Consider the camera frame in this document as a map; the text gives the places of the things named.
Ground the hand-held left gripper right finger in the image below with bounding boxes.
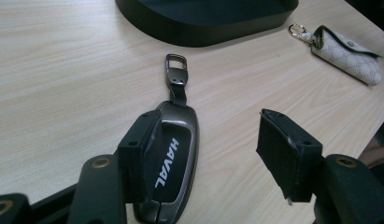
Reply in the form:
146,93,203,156
255,108,384,224

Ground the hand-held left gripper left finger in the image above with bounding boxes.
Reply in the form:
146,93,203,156
67,109,164,224

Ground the grey metal car key fob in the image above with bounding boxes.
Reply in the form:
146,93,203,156
132,53,200,224

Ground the black oval tray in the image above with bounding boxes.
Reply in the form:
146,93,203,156
114,0,300,49

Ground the white patterned key pouch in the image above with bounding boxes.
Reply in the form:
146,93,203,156
288,23,383,87

